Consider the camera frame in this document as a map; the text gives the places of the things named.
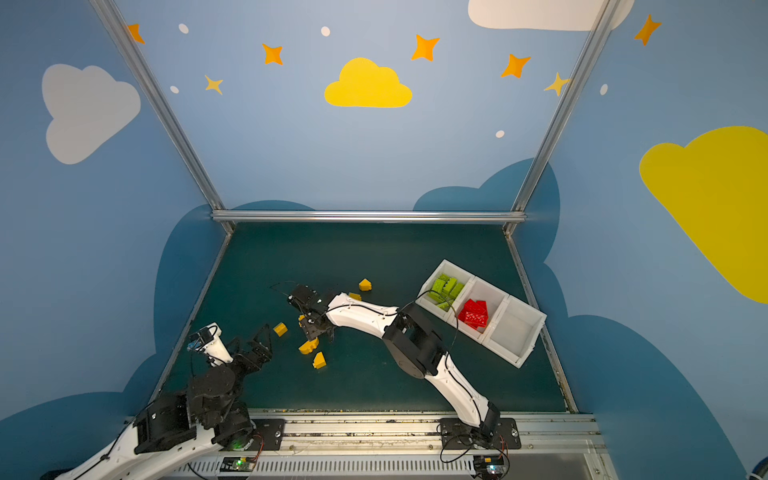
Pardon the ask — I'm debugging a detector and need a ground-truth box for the yellow curved brick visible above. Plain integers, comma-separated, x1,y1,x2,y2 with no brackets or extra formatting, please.
299,338,319,355

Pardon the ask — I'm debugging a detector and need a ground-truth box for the green brick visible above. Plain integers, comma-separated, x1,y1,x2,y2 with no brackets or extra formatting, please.
427,274,465,311

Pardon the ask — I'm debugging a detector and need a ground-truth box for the small red brick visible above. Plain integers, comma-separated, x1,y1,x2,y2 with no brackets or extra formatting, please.
458,299,489,331

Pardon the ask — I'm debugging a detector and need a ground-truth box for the white three-compartment bin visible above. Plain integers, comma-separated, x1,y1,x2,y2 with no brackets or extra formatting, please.
417,260,546,368

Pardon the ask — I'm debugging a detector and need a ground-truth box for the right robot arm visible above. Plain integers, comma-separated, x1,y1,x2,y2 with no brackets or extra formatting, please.
287,284,500,448

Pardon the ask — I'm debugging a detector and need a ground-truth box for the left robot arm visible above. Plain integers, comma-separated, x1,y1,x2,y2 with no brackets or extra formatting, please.
42,323,273,479

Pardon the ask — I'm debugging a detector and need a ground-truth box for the small yellow slope brick left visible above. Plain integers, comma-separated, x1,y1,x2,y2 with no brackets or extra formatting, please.
273,323,287,337

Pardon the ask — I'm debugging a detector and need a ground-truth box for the yellow slope brick front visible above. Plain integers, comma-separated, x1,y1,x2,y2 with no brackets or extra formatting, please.
313,352,327,370

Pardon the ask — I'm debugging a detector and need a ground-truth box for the left controller board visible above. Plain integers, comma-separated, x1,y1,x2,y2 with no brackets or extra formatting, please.
220,457,257,473

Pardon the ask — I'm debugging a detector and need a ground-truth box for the controller board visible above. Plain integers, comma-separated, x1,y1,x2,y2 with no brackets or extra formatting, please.
220,457,257,473
472,455,508,480

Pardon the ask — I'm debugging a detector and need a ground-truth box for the right controller board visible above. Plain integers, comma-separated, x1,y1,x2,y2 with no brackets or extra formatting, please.
472,455,508,480

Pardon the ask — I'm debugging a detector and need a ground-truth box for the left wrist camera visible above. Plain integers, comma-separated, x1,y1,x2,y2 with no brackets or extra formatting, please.
187,323,233,367

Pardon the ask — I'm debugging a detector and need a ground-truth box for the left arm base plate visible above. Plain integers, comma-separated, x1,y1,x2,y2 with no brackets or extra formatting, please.
244,418,286,452

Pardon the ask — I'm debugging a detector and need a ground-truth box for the aluminium frame rear bar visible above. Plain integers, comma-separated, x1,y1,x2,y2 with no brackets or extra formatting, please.
212,210,526,224

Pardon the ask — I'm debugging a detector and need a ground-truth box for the aluminium frame left post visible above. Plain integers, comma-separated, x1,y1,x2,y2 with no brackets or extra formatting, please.
90,0,225,213

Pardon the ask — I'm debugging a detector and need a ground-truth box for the aluminium frame post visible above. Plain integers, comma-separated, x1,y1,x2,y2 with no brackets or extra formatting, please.
503,0,625,239
90,0,225,213

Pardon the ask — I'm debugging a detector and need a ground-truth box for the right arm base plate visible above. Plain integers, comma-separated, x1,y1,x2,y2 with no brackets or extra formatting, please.
437,418,522,451

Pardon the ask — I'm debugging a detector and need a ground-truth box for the aluminium frame right post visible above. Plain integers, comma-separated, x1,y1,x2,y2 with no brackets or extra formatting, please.
503,0,625,239

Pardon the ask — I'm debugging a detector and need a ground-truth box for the front aluminium rail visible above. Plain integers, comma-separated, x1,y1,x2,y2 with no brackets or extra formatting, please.
159,411,618,479

